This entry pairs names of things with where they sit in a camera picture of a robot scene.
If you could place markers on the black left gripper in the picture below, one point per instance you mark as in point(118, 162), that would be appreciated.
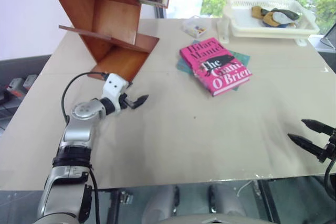
point(126, 100)

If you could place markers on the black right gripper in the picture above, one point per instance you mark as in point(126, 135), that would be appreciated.
point(331, 145)

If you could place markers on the pink hardcover book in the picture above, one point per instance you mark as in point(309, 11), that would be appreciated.
point(215, 66)

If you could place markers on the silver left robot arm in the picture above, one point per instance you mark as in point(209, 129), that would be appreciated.
point(77, 129)

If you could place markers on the brown wooden zigzag bookshelf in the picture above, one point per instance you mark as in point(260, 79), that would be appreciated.
point(113, 19)

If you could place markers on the teal hardcover book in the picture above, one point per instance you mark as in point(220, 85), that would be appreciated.
point(240, 57)

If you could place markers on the black table leg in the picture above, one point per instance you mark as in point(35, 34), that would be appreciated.
point(267, 203)

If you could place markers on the small clear plastic box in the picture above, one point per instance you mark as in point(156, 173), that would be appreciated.
point(194, 27)

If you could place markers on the clear stand with dark panel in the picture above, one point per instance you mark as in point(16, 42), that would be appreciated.
point(326, 41)

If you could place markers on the small metal latch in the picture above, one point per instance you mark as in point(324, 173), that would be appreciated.
point(126, 197)

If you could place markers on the grey red box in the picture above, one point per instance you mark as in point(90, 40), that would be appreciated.
point(30, 81)
point(15, 86)

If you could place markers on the grey cloth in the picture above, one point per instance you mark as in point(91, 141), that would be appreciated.
point(281, 19)

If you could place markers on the white plastic slotted basket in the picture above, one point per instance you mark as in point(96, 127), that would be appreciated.
point(241, 28)

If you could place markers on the dark green cloth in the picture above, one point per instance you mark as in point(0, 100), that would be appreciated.
point(287, 14)

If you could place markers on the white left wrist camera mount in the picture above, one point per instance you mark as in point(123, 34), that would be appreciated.
point(113, 83)

